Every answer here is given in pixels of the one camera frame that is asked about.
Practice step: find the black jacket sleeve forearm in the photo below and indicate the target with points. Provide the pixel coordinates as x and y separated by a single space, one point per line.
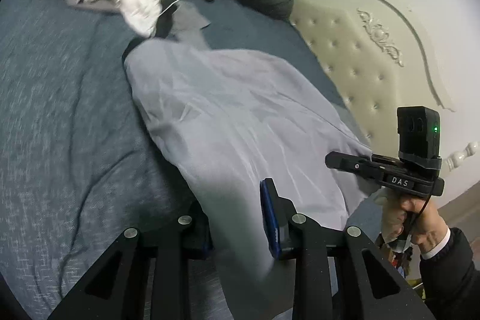
450 278

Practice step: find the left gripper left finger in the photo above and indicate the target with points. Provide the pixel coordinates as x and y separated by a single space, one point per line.
202 237

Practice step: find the person's right hand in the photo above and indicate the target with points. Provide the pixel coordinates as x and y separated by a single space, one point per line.
429 232

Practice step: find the cream tufted headboard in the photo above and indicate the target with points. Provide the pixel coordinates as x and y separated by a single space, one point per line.
384 54

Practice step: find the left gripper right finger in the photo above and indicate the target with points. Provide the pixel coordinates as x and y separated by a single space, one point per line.
276 222

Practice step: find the black camera box green light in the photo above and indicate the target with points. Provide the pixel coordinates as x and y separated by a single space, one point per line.
419 136

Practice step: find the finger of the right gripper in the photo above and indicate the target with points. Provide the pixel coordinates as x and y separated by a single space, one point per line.
358 165

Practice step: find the blue patterned bed cover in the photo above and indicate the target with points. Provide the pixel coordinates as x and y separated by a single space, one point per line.
77 165

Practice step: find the grey zip jacket black collar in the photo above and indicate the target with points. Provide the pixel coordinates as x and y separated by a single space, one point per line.
252 104

